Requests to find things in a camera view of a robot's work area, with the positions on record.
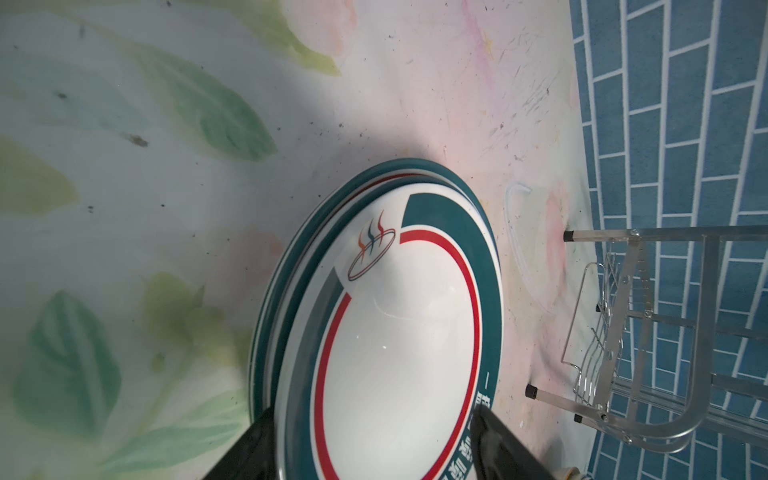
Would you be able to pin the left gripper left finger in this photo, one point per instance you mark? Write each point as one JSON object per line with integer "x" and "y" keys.
{"x": 253, "y": 455}

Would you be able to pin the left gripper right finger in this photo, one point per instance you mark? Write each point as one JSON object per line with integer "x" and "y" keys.
{"x": 497, "y": 453}

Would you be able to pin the silver metal dish rack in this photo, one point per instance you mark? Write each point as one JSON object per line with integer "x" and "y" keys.
{"x": 615, "y": 391}

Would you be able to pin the blue rimmed white plate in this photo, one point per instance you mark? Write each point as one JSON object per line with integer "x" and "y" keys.
{"x": 293, "y": 272}

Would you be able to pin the white plate black striped rim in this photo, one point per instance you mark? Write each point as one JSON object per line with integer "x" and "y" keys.
{"x": 568, "y": 473}

